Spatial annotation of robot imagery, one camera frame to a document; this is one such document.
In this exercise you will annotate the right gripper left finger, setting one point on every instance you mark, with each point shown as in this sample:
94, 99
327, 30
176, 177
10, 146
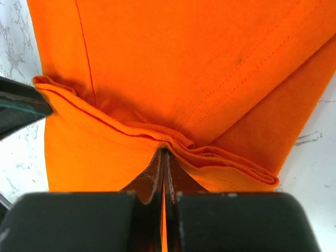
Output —
147, 186

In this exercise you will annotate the orange t shirt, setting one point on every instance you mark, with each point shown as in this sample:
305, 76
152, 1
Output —
225, 86

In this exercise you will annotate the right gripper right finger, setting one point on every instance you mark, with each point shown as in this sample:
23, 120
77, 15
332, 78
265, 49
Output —
176, 179

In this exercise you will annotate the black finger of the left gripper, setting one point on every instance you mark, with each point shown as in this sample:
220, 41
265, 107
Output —
21, 105

